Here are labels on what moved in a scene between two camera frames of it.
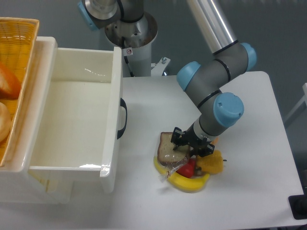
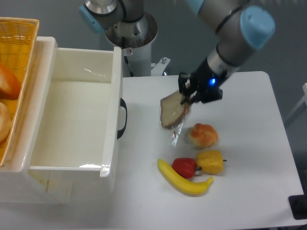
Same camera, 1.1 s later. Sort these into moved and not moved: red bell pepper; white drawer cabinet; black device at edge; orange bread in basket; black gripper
Moved: black gripper
Not moved: orange bread in basket; black device at edge; red bell pepper; white drawer cabinet
